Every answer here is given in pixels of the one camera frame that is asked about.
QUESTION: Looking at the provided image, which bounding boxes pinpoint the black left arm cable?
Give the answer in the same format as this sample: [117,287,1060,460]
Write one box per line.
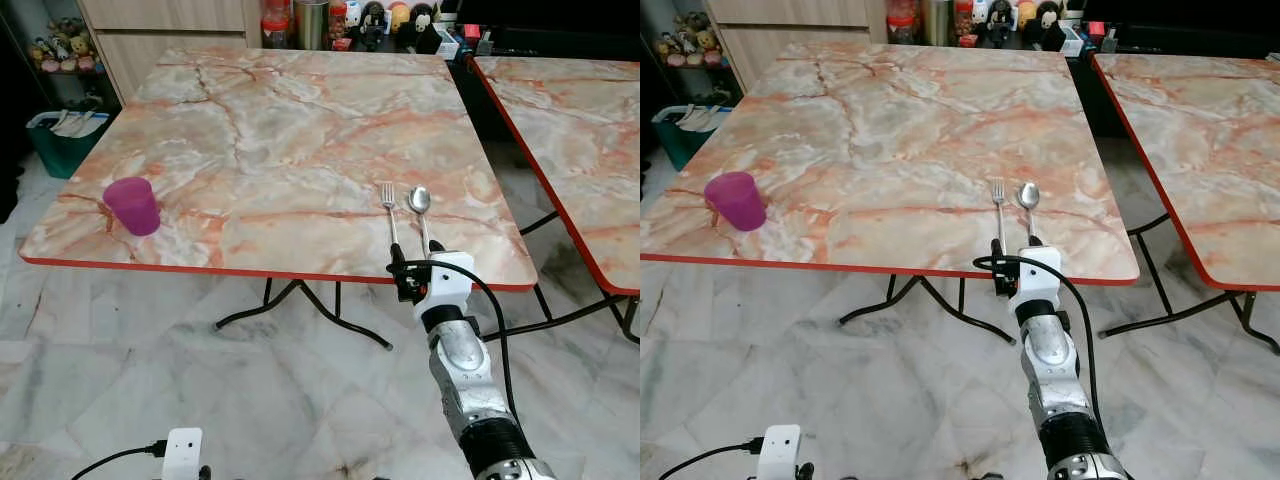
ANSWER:
[658,439,766,480]
[70,441,167,480]

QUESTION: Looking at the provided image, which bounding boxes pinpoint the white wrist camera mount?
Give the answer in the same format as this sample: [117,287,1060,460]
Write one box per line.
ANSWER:
[756,425,802,480]
[422,252,477,313]
[162,428,204,480]
[1008,246,1064,303]

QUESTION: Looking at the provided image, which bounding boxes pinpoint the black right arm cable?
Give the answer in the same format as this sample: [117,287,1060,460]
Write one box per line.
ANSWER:
[973,254,1106,426]
[388,258,519,421]

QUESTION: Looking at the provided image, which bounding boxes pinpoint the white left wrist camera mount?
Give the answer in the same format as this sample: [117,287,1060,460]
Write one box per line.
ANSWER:
[162,428,204,480]
[756,425,802,480]

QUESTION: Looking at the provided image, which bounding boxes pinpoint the silver metal spoon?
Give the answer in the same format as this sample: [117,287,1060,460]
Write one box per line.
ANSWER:
[1017,182,1042,241]
[407,186,434,251]

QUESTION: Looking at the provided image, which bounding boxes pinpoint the green plastic bin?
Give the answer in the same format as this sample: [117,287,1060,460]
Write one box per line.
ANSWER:
[26,110,111,180]
[652,104,733,172]

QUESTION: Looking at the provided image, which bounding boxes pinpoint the light wooden cabinet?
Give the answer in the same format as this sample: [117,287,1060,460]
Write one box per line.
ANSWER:
[78,0,263,103]
[703,0,889,93]

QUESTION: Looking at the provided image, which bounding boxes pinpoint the black metal table leg frame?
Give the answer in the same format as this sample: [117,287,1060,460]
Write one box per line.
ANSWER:
[213,278,393,352]
[838,272,1021,347]
[480,208,641,347]
[1098,210,1280,357]

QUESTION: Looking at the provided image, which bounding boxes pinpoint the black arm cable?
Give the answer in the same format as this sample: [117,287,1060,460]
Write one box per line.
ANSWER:
[70,441,167,480]
[388,258,519,421]
[658,439,766,480]
[973,254,1106,426]

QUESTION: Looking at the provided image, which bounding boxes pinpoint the black flat television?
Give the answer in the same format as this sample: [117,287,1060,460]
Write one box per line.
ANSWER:
[455,0,641,27]
[1085,0,1280,27]

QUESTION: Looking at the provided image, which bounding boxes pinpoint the purple plastic cup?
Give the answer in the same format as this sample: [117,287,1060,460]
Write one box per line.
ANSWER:
[704,171,768,232]
[103,177,162,237]

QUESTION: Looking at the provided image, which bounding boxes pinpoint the red lid jar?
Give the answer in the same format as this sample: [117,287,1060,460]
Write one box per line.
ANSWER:
[887,0,919,45]
[261,0,293,50]

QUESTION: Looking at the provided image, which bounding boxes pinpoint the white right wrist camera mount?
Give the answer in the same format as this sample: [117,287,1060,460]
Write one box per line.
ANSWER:
[422,252,477,313]
[1008,246,1064,303]

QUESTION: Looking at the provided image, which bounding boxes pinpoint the steel canister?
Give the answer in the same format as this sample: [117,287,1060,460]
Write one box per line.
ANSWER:
[295,0,331,51]
[921,0,954,47]

